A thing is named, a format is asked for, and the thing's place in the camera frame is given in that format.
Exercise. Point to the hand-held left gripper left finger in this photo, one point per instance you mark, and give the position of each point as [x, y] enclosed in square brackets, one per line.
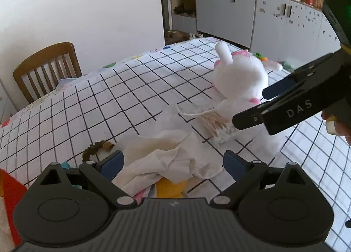
[111, 166]

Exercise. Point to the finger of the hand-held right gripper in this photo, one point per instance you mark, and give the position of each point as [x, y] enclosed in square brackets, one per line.
[246, 119]
[277, 88]

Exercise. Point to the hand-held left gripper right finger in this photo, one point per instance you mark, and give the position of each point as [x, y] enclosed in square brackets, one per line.
[234, 166]

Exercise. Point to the tiger striped plush toy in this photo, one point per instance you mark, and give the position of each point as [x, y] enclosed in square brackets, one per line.
[96, 148]

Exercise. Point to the bag of cotton swabs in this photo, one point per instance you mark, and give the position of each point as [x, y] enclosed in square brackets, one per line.
[216, 124]

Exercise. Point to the white cloth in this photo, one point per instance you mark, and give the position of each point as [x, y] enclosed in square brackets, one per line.
[170, 158]

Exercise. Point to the yellow soft toy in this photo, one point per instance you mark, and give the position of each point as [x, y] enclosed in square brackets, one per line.
[171, 187]

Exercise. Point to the person's right hand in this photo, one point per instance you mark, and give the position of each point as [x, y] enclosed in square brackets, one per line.
[342, 131]

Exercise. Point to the pale green bag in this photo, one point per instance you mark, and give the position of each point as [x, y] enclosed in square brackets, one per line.
[291, 64]

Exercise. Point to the small green orange toy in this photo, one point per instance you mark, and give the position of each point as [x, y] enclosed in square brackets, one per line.
[258, 55]

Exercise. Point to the white plush bunny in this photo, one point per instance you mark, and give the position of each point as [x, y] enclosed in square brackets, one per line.
[238, 76]

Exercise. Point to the grey cabinet with stickers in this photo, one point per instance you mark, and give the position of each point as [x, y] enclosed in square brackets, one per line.
[296, 27]

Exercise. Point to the white checked tablecloth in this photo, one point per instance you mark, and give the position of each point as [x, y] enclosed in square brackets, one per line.
[109, 98]

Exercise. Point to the grey double-door cabinet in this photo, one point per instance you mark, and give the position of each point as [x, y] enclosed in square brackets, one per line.
[224, 13]

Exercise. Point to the orange red book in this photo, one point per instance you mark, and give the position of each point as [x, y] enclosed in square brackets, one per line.
[11, 186]

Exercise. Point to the dark shoes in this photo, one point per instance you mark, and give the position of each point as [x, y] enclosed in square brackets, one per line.
[182, 10]

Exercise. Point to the wooden chair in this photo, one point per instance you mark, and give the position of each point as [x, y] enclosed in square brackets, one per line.
[44, 54]

